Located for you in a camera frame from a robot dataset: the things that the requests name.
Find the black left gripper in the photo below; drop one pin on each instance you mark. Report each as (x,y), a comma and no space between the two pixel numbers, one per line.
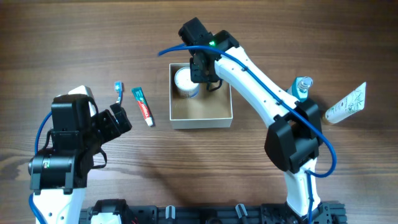
(109,121)

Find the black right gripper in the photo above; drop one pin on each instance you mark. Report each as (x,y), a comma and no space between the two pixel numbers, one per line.
(201,73)

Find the green red toothpaste tube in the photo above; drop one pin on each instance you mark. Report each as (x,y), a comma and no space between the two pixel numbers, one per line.
(141,101)

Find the blue toothbrush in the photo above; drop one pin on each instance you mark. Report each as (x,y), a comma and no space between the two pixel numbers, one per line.
(118,87)

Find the cotton swab jar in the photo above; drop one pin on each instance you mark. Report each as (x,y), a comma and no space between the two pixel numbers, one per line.
(185,87)

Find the blue mouthwash bottle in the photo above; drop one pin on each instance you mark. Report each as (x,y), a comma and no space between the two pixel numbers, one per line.
(300,88)

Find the white cream tube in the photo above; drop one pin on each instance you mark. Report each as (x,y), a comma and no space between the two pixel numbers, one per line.
(349,105)

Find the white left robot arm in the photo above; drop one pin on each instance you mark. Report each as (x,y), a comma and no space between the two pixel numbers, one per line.
(59,174)

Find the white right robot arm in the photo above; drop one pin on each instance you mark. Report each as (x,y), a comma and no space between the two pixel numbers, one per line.
(294,132)

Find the white cardboard box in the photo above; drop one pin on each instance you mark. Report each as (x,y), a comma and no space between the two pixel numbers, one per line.
(204,110)

